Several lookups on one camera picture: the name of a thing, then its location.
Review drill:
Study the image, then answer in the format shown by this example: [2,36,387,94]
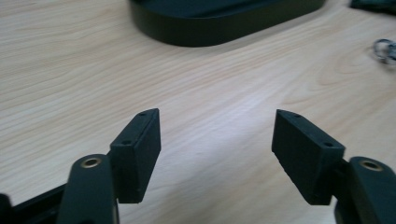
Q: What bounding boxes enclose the dark green plush toy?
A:
[349,0,396,15]

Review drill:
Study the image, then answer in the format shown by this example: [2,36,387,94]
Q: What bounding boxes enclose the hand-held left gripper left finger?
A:
[109,107,162,204]

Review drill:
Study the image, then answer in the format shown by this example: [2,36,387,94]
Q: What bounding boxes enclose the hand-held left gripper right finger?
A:
[271,108,347,206]

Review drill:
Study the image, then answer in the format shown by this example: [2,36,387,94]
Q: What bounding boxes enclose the black oval tray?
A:
[129,0,327,48]

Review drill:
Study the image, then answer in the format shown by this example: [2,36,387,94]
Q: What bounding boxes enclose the silver metal key ring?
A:
[372,38,396,65]

